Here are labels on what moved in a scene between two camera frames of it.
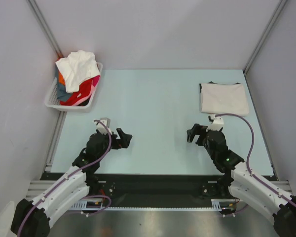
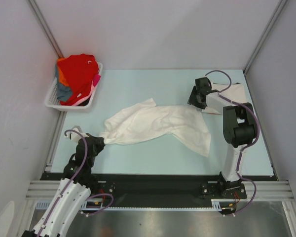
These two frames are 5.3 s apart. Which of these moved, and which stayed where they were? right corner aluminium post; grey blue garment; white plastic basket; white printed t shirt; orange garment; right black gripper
Moved: right black gripper; white printed t shirt
Stayed: white plastic basket; orange garment; right corner aluminium post; grey blue garment
